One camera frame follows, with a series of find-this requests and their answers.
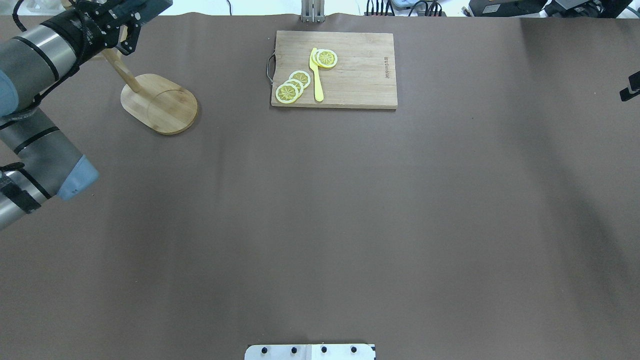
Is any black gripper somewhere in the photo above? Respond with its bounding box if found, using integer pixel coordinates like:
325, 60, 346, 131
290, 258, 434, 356
42, 0, 143, 66

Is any blue mug with yellow interior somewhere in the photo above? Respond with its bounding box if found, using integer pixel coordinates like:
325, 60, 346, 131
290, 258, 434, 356
130, 0, 173, 23

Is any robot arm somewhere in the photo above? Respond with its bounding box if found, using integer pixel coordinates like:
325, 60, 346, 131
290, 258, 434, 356
0, 0, 173, 229

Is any bamboo cup rack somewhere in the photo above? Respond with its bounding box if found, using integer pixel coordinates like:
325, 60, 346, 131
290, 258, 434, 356
101, 48, 199, 136

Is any lemon slice front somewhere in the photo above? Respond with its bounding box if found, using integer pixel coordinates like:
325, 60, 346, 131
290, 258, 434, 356
275, 83, 300, 104

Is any lemon slice back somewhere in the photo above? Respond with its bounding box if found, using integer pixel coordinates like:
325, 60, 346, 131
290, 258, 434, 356
288, 70, 312, 89

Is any lemon slice middle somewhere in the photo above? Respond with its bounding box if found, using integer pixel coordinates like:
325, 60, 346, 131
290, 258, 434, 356
284, 79, 305, 94

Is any lemon slice by knife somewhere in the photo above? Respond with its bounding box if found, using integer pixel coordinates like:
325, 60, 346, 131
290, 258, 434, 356
311, 48, 338, 69

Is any wooden cutting board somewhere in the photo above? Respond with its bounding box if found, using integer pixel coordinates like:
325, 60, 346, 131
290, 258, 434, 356
270, 30, 398, 110

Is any metal bracket table edge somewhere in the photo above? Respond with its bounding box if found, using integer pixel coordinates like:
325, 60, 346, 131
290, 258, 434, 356
300, 0, 325, 23

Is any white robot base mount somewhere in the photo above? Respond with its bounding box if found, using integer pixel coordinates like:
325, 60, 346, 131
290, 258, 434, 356
244, 343, 377, 360

